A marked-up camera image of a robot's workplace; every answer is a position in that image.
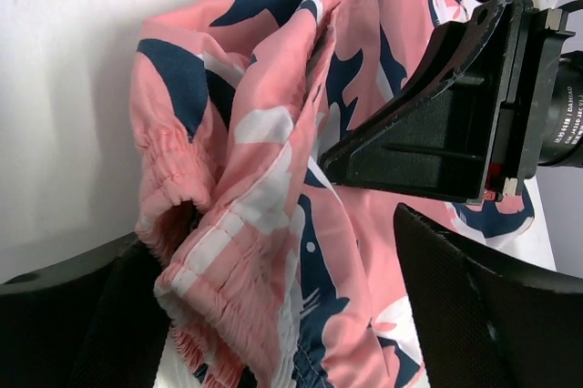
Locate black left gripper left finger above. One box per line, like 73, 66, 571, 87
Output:
1, 237, 169, 387

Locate pink shark print shorts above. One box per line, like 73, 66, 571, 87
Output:
130, 0, 539, 387

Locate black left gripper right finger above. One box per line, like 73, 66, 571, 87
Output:
394, 203, 582, 387

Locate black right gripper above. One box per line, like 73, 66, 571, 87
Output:
319, 0, 578, 202

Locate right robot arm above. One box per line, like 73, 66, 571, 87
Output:
320, 0, 582, 387

